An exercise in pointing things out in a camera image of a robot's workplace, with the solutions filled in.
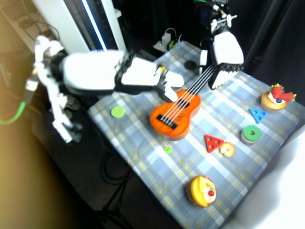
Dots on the white robot body column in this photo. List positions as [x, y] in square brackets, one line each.
[71, 23]

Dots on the white and green plug device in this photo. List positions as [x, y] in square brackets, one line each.
[166, 39]

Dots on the blue plaid tablecloth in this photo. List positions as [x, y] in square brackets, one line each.
[166, 167]

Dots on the toy cupcake with yellow fruit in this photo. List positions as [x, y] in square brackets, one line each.
[201, 192]

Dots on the dark brown disc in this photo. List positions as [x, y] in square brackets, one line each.
[190, 65]

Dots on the orange toy ukulele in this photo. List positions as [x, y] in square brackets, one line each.
[171, 119]

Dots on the small green disc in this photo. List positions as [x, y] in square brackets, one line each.
[168, 149]

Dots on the blue triangle block with holes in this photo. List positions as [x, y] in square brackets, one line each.
[258, 114]

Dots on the round tan toy biscuit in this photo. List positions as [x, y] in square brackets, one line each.
[227, 149]

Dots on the toy cupcake with strawberries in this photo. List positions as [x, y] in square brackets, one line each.
[274, 102]

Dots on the red triangle block with holes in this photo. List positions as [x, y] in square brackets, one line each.
[212, 143]

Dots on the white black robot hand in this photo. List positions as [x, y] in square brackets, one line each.
[95, 71]
[226, 47]

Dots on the black backdrop curtain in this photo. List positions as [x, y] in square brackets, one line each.
[274, 35]

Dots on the white rounded cover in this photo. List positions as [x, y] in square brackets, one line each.
[274, 202]

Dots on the large green disc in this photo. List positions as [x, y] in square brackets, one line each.
[117, 111]

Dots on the stack of coloured rings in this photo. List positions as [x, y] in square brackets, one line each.
[250, 136]

